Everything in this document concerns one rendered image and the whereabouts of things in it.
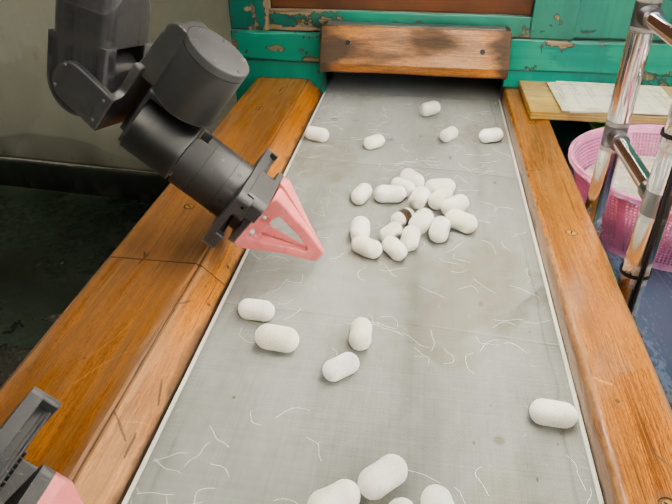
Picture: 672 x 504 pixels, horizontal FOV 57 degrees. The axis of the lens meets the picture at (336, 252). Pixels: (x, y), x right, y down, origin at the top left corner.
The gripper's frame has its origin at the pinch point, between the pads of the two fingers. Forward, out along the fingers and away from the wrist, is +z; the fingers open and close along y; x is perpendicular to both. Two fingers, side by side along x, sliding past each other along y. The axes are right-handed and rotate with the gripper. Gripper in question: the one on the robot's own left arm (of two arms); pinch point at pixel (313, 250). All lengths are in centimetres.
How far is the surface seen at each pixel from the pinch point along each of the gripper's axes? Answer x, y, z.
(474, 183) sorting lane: -8.3, 22.6, 14.4
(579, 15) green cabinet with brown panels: -29, 56, 18
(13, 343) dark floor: 118, 63, -25
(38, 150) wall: 129, 149, -66
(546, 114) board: -17.6, 39.8, 20.5
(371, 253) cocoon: -2.0, 3.0, 5.2
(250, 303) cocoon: 3.4, -7.7, -2.6
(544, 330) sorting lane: -11.0, -5.5, 18.2
